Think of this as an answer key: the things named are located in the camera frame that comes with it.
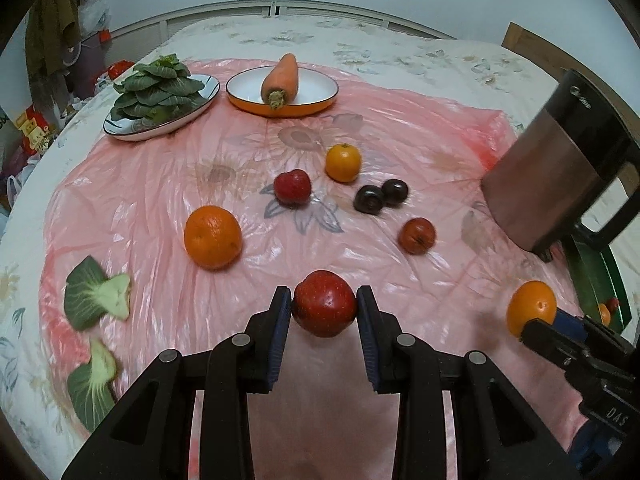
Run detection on wooden board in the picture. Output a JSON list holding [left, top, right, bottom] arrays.
[[501, 22, 640, 126]]

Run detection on large orange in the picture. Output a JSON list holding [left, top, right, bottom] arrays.
[[183, 205, 244, 271]]

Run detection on brown jacket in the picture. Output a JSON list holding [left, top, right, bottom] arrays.
[[25, 0, 81, 86]]

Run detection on red yellow box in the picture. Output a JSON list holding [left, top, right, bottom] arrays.
[[12, 105, 53, 156]]

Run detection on green tray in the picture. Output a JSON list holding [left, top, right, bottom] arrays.
[[565, 235, 632, 333]]

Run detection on cut bok choy piece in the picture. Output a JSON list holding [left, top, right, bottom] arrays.
[[64, 255, 132, 332], [67, 337, 119, 433]]

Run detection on dark plum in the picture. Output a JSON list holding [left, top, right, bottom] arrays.
[[381, 179, 409, 207], [353, 184, 385, 213]]

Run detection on white bed rail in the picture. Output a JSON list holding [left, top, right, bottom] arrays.
[[107, 1, 458, 43]]

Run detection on clear plastic bags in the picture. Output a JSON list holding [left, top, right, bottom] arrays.
[[77, 0, 112, 36]]

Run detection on carrot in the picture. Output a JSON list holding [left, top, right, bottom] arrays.
[[261, 53, 301, 111]]

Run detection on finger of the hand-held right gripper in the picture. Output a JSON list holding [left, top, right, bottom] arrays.
[[520, 317, 601, 381], [556, 308, 633, 361]]

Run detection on purple bin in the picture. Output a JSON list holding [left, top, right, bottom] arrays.
[[70, 30, 113, 98]]

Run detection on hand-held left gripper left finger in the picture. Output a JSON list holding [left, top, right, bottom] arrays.
[[60, 286, 292, 480]]

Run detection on pile of bok choy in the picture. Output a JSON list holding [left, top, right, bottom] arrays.
[[111, 53, 205, 123]]

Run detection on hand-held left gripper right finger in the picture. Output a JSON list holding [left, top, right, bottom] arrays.
[[356, 285, 583, 480]]

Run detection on orange-rimmed white plate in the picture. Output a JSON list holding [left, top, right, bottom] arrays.
[[225, 65, 338, 119]]

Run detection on white dark-rimmed plate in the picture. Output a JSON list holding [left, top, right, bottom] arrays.
[[103, 74, 221, 142]]

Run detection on large red apple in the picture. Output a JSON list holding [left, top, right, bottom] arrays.
[[291, 270, 358, 337]]

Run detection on pink plastic sheet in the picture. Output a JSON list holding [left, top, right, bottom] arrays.
[[42, 57, 591, 480]]

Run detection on medium orange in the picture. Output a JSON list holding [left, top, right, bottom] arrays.
[[506, 280, 558, 338]]

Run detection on floral bedsheet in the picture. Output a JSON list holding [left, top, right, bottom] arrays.
[[0, 14, 640, 480]]

